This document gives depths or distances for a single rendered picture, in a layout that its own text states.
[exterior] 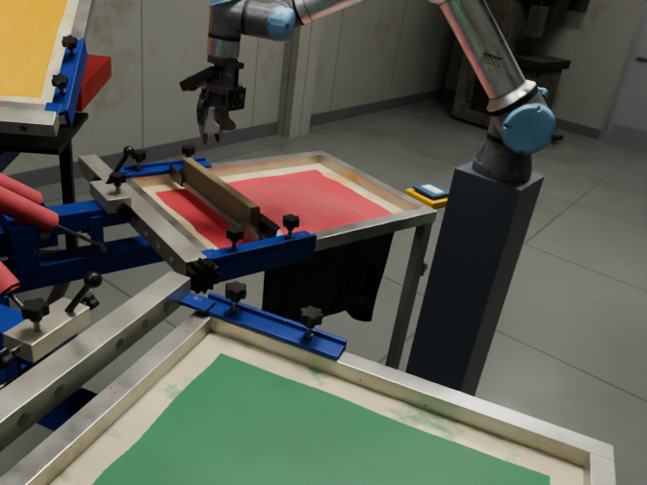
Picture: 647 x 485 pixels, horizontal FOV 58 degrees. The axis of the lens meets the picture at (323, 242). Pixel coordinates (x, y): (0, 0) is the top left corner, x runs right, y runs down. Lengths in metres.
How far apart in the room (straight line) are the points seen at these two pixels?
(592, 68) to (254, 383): 7.27
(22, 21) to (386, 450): 1.75
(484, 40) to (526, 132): 0.22
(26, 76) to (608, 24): 6.89
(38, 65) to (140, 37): 2.53
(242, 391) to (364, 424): 0.22
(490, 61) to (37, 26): 1.45
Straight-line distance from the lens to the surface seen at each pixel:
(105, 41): 4.39
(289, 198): 1.83
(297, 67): 5.56
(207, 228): 1.60
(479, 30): 1.35
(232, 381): 1.08
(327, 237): 1.54
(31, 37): 2.16
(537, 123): 1.38
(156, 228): 1.40
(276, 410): 1.04
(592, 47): 8.03
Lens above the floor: 1.66
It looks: 27 degrees down
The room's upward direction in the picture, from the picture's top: 8 degrees clockwise
